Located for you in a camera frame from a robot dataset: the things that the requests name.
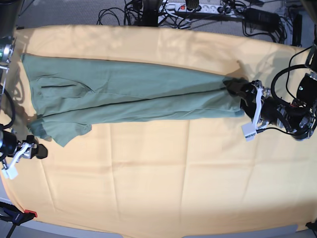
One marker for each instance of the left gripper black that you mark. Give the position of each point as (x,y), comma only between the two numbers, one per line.
(271,110)

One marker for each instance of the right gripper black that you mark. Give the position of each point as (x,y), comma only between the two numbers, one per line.
(30,148)

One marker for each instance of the green T-shirt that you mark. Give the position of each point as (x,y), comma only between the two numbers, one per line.
(71,95)

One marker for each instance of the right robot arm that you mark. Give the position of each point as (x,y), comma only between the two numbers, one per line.
(9,144)

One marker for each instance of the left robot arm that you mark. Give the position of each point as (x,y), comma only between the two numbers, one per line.
(299,117)

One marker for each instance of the blue clamp with red pad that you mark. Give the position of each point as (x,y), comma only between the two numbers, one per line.
(11,214)

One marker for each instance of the black power adapter brick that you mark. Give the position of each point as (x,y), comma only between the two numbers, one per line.
(261,17)

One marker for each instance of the black box on floor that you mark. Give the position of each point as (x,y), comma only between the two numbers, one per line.
(297,30)

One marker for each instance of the white power strip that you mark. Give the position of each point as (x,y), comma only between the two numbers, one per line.
(203,10)

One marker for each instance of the yellow table cloth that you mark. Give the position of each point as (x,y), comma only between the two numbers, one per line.
(164,179)

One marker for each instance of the black clamp at right corner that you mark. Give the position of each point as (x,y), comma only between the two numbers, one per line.
(312,226)

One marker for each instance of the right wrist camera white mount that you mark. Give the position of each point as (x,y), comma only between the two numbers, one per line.
(10,171)

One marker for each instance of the black central stand post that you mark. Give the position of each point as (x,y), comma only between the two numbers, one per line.
(150,13)

